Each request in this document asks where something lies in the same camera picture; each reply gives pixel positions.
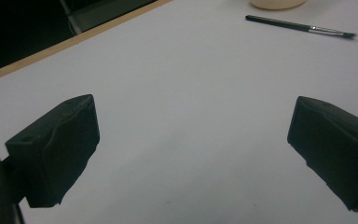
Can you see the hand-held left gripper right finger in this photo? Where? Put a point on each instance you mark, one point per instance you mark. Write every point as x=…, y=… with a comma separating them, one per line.
x=338, y=149

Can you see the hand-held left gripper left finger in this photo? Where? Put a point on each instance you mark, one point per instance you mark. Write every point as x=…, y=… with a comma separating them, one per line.
x=59, y=146

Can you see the black makeup brush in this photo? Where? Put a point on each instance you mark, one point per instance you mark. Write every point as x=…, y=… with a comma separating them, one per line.
x=295, y=25

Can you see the cream round container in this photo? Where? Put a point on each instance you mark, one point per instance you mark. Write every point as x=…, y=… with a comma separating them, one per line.
x=278, y=3

